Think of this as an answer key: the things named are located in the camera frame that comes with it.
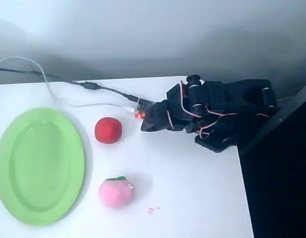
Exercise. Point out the green oval plastic plate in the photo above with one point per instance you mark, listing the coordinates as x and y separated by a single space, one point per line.
41 168

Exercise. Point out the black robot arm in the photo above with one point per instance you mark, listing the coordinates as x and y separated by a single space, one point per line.
242 99

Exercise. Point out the small pink debris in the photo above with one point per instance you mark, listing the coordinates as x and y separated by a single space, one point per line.
150 210

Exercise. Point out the red plush apple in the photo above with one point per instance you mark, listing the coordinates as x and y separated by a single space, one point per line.
108 130

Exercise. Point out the grey diagonal bar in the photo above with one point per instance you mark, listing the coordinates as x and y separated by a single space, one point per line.
271 124

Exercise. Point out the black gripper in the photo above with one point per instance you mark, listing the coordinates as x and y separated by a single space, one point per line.
155 116

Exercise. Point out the pink plush peach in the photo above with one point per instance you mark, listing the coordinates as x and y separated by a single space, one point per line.
115 194

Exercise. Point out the small controller circuit board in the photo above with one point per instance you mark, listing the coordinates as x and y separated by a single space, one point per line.
142 109

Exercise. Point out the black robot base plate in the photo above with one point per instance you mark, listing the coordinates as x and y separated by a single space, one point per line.
214 143

